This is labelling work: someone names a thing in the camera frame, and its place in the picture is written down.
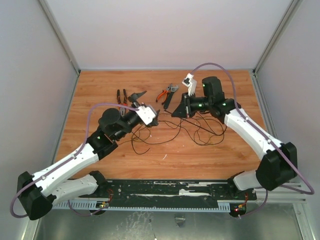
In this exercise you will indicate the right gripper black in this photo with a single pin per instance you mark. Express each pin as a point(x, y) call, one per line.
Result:
point(186, 106)

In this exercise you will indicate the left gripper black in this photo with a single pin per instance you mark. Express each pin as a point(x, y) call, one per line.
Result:
point(133, 98)

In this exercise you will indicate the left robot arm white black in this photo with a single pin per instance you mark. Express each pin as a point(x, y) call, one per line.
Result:
point(40, 191)

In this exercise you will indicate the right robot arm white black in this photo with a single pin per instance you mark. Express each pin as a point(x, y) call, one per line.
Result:
point(278, 160)

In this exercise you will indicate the small orange black pliers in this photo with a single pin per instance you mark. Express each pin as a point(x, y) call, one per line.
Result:
point(164, 94)

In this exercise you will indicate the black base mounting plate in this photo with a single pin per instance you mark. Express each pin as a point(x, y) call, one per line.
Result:
point(170, 193)

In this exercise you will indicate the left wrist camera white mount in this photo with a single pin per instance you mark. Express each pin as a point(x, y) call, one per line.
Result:
point(146, 113)

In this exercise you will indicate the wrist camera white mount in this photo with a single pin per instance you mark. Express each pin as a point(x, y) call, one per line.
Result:
point(146, 113)
point(190, 83)

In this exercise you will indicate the adjustable wrench black handle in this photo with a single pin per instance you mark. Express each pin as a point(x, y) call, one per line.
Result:
point(171, 90)

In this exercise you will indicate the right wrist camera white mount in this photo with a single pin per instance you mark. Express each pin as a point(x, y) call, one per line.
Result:
point(190, 83)

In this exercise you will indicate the grey slotted cable duct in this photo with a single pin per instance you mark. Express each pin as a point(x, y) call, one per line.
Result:
point(95, 205)

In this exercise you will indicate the aluminium frame rails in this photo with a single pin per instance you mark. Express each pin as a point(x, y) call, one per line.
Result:
point(290, 193)

